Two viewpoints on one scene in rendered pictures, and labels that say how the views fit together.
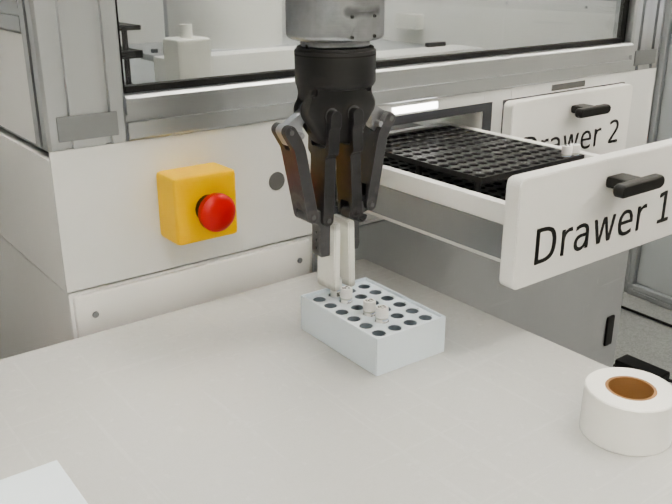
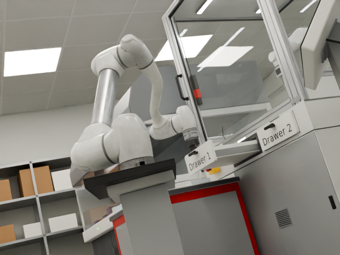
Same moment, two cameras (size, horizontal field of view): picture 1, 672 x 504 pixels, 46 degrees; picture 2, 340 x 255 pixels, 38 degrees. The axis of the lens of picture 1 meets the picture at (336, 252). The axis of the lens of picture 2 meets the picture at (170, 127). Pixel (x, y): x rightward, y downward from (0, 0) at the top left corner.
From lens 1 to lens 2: 310 cm
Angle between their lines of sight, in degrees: 104
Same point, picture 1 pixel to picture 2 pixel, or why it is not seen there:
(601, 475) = not seen: hidden behind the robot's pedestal
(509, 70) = (258, 122)
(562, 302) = (303, 188)
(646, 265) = not seen: outside the picture
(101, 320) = not seen: hidden behind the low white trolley
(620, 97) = (287, 116)
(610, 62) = (284, 107)
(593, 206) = (195, 158)
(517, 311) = (288, 191)
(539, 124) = (264, 134)
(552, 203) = (189, 159)
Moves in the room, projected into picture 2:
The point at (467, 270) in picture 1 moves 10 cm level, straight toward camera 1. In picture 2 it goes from (267, 178) to (249, 183)
